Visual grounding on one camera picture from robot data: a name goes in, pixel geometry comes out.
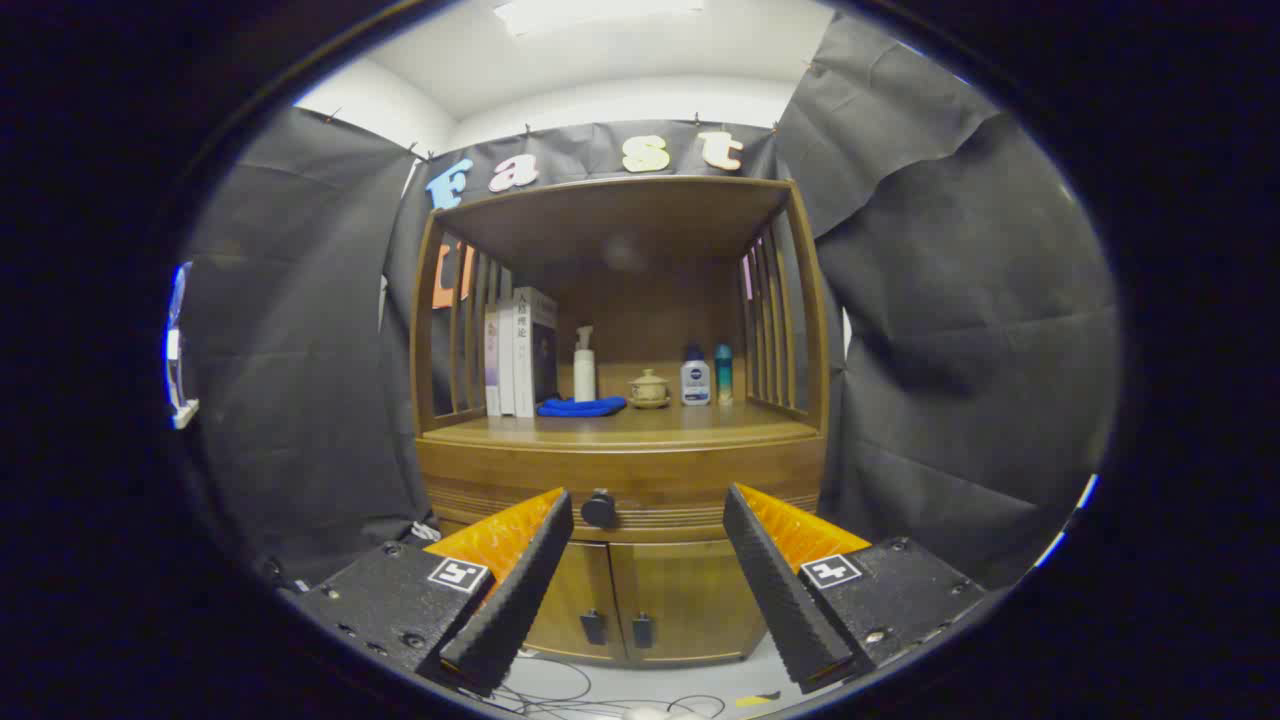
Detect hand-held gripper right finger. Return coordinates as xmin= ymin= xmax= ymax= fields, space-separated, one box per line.
xmin=722 ymin=483 xmax=986 ymax=696

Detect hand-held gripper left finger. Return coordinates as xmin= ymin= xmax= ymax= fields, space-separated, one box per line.
xmin=283 ymin=487 xmax=575 ymax=698

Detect wooden cabinet door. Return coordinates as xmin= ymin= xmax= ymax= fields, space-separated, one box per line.
xmin=525 ymin=543 xmax=628 ymax=661
xmin=610 ymin=540 xmax=771 ymax=666

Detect wooden countertop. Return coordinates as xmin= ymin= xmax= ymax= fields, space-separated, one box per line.
xmin=420 ymin=400 xmax=821 ymax=451

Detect wooden cabinet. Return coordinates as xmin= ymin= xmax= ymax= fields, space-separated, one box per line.
xmin=408 ymin=175 xmax=833 ymax=669

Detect blue cloth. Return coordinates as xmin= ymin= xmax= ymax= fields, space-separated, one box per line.
xmin=537 ymin=396 xmax=628 ymax=418

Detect white pump bottle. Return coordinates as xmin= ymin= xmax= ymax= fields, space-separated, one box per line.
xmin=573 ymin=325 xmax=597 ymax=403

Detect white bottle with blue cap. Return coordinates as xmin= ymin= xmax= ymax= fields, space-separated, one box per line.
xmin=680 ymin=345 xmax=712 ymax=407

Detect thin white book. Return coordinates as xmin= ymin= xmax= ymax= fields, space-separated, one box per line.
xmin=497 ymin=298 xmax=516 ymax=416

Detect thin purple book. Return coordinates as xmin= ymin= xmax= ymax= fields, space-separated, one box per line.
xmin=484 ymin=305 xmax=501 ymax=416

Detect thick book with dark cover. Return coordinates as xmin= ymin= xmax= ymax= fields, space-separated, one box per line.
xmin=512 ymin=287 xmax=559 ymax=418

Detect ceiling light panel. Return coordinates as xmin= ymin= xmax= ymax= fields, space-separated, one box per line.
xmin=492 ymin=0 xmax=706 ymax=39

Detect black floor cables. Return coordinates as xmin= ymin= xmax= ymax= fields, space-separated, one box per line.
xmin=460 ymin=650 xmax=726 ymax=719

